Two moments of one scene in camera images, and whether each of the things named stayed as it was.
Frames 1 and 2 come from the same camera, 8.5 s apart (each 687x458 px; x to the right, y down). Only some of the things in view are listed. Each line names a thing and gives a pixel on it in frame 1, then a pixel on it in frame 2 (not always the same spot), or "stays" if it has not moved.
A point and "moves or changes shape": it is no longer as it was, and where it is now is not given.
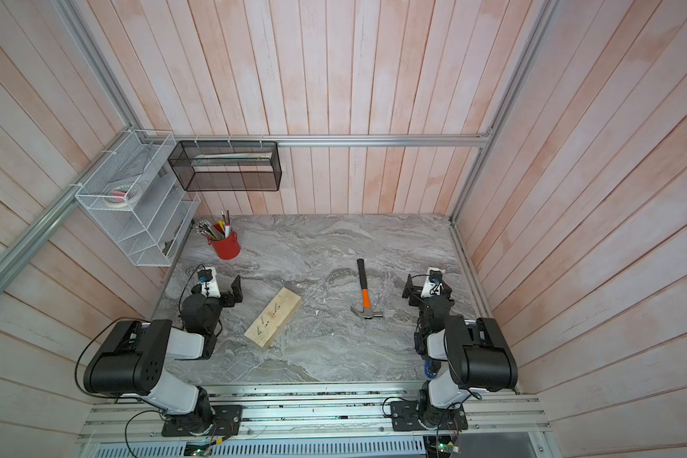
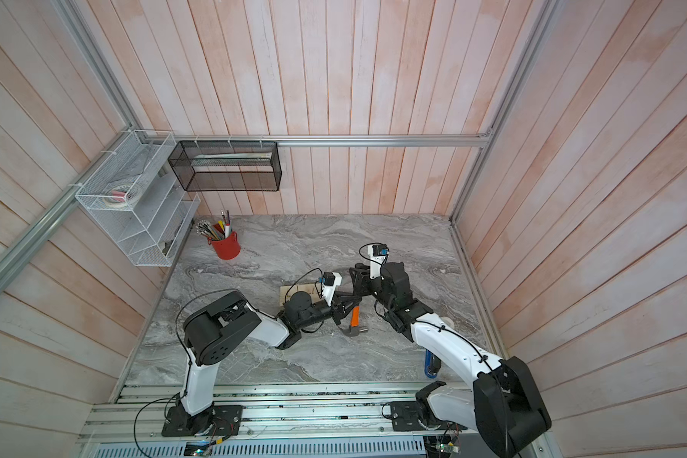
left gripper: [229, 301] to [339, 305]
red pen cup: [227, 248] stays
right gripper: [415, 301] to [364, 282]
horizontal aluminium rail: [362, 139] stays
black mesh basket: [227, 166] stays
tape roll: [122, 195] stays
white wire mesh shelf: [144, 206] stays
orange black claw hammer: [367, 313] moves or changes shape
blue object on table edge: [428, 370] stays
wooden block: [275, 318] moves or changes shape
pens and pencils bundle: [218, 231] stays
